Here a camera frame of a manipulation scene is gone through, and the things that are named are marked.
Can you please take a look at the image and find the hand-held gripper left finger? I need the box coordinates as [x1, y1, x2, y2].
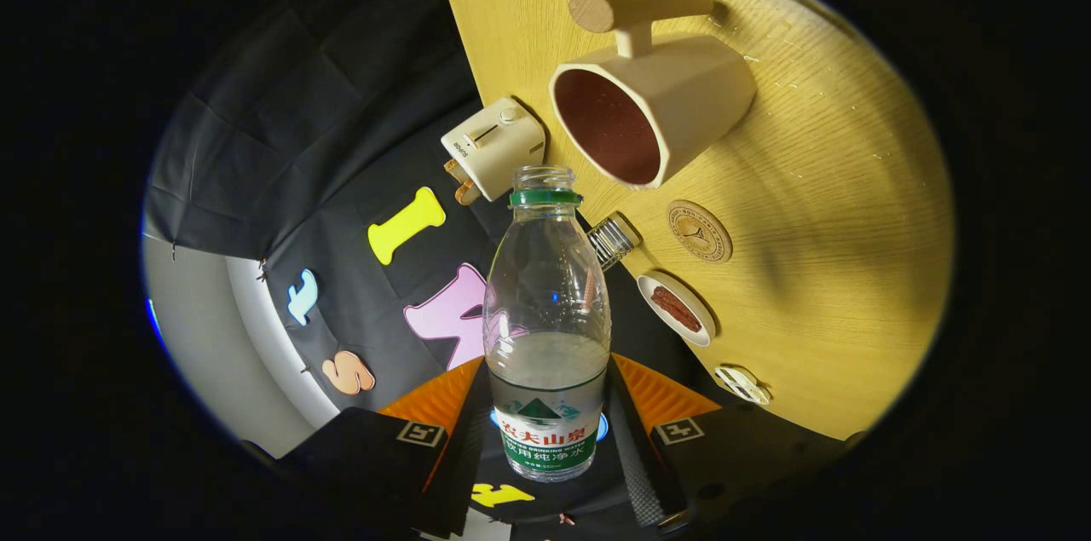
[277, 356, 495, 540]

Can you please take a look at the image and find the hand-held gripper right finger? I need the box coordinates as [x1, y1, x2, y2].
[603, 354, 853, 529]

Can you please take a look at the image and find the clear plastic juice bottle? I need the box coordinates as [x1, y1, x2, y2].
[482, 165, 612, 483]

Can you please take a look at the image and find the round cork coaster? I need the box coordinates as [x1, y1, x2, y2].
[667, 199, 734, 263]

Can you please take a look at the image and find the cream cup with wooden handle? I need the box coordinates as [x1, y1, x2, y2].
[548, 0, 758, 190]

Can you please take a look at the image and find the white divided spice tray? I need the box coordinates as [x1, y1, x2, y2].
[714, 365, 772, 406]

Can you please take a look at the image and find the white round plate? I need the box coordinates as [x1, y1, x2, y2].
[636, 273, 715, 348]

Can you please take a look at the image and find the brown meat piece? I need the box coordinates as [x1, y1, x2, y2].
[650, 285, 702, 333]

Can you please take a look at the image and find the wooden table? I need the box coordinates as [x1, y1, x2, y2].
[432, 0, 955, 441]

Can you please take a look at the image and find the white toaster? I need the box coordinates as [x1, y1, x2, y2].
[441, 96, 547, 203]

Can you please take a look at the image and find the black backdrop cloth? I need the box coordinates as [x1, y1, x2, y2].
[141, 0, 717, 541]

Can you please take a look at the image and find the metal wire holder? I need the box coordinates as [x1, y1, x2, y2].
[586, 213, 640, 271]

